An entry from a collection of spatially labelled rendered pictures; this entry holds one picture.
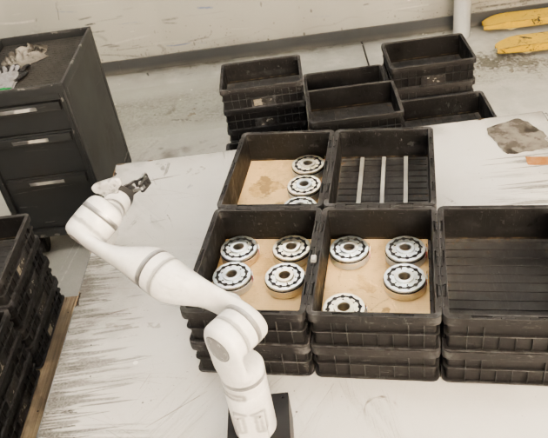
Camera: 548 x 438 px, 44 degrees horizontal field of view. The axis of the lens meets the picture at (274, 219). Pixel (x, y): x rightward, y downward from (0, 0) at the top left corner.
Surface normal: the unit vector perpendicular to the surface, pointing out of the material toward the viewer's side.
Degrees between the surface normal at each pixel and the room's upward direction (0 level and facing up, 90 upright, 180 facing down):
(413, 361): 89
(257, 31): 90
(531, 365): 89
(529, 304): 0
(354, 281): 0
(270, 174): 0
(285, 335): 89
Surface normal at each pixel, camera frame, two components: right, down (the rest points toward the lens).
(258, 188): -0.13, -0.78
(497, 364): -0.15, 0.62
